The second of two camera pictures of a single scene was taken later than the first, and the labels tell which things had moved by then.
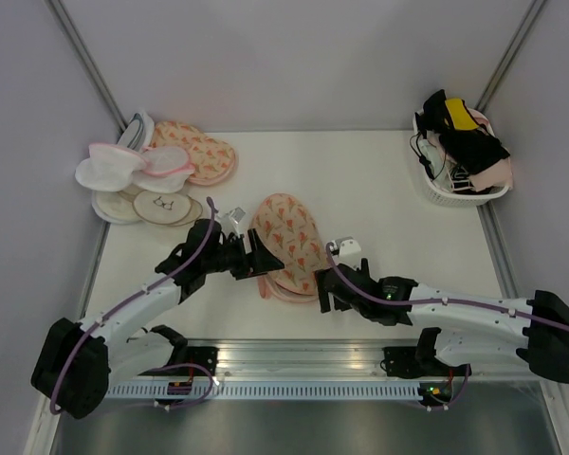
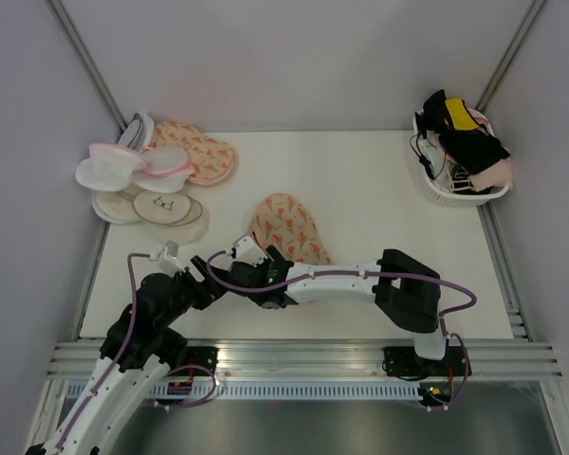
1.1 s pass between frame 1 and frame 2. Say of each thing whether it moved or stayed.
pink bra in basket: stayed
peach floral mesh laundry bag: stayed
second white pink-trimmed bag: stayed
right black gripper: moved
